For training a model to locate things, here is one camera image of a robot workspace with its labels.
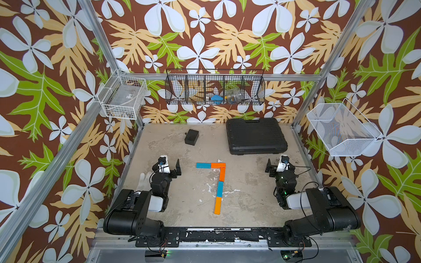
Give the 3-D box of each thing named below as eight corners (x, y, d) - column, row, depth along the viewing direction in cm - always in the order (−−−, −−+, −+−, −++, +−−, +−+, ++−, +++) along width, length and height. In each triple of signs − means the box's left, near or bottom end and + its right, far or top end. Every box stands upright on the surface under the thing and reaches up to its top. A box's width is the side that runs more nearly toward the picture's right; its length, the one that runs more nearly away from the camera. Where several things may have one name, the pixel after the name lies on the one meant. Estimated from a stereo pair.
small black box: (183, 143, 112) (182, 138, 109) (188, 132, 119) (188, 128, 115) (194, 146, 111) (193, 141, 107) (199, 135, 117) (199, 131, 113)
